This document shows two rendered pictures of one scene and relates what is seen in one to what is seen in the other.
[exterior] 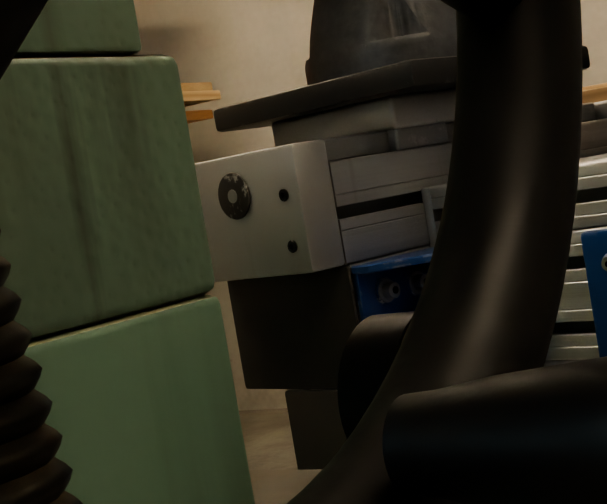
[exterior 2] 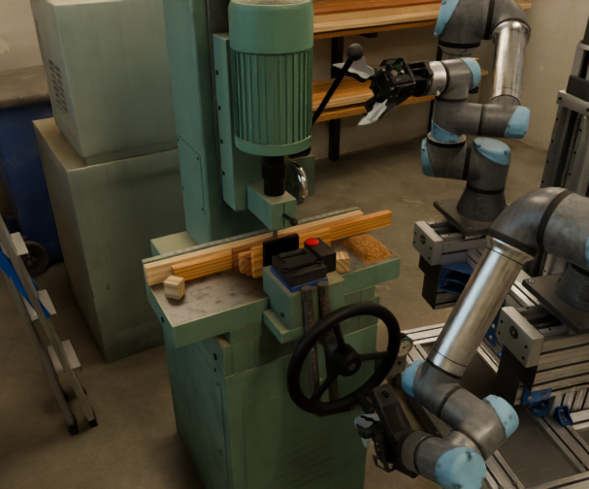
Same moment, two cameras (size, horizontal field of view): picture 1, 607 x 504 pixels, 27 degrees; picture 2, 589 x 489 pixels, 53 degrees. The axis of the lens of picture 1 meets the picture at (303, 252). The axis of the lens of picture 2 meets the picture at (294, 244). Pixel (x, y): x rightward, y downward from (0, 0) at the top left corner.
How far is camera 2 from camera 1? 1.24 m
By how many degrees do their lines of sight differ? 37
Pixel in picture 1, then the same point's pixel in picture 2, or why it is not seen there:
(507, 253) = (376, 379)
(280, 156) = (432, 241)
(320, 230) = (436, 257)
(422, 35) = (482, 214)
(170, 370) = (367, 334)
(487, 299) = (373, 382)
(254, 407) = not seen: hidden behind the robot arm
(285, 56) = not seen: outside the picture
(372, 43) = (470, 211)
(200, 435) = (369, 341)
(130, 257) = (364, 323)
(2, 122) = not seen: hidden behind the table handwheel
